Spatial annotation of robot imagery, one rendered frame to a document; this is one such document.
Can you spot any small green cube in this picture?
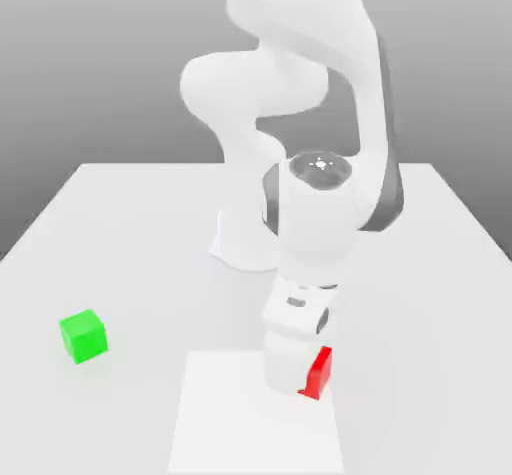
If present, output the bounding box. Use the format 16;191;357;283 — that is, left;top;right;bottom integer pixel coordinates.
58;308;110;366

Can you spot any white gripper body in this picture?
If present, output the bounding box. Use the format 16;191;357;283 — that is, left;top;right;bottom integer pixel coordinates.
263;328;322;398

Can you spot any small red cube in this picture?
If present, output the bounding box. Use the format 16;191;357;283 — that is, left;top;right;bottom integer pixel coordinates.
297;345;334;401

